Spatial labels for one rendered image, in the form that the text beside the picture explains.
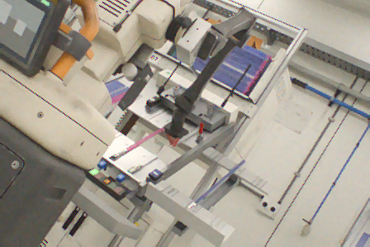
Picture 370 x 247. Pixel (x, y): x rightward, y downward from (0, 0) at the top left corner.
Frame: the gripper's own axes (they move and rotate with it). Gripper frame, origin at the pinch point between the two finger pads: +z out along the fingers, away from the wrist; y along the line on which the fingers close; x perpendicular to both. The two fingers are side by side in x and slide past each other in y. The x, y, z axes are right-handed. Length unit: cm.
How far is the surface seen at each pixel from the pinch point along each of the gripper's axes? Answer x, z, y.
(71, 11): -51, -2, 132
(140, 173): 24.6, 1.0, -2.7
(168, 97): -23.7, -3.4, 24.0
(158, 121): -10.1, 2.1, 17.3
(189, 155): -0.8, 1.1, -9.4
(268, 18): -89, -37, 11
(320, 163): -166, 88, -31
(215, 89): -48.1, -5.0, 11.7
